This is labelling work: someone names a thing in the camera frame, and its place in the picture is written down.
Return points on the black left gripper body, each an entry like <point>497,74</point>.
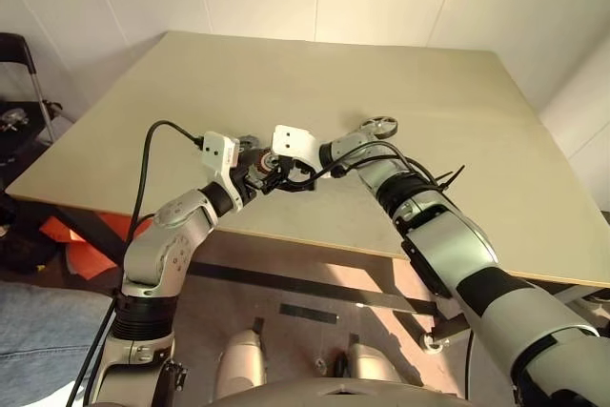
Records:
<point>245,185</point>

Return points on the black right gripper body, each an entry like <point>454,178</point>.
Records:
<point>293,172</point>

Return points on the silver motor housing with lid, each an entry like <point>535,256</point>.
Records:
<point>262,164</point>

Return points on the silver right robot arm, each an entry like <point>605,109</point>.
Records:
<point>453,240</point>

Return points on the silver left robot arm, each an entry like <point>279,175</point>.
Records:
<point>167,245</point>

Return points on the black zip tie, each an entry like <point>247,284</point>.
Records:
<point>453,174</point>

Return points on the silver rounded robot foot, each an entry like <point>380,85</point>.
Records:
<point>374,364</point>
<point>243,359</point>

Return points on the orange cloth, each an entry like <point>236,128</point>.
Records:
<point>86,261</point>

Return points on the small grey floor object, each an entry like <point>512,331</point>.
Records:
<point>320,365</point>

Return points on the grey robot torso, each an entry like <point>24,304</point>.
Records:
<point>333,392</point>

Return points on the grey caster wheel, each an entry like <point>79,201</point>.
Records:
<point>434,342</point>

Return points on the black bag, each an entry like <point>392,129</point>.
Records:
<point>24,245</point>

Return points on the clear object on chair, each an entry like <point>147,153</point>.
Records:
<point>12,120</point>

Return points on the person's blue jeans leg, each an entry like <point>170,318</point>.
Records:
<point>38,331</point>

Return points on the black folding chair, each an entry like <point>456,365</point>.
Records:
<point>19,47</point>

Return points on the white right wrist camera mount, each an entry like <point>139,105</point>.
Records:
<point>293,142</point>

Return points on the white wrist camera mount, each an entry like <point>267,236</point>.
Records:
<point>293,142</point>
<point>217,149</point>

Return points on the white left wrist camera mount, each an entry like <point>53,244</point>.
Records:
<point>217,149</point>

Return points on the black metal table frame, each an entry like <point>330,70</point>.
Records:
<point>95,230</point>

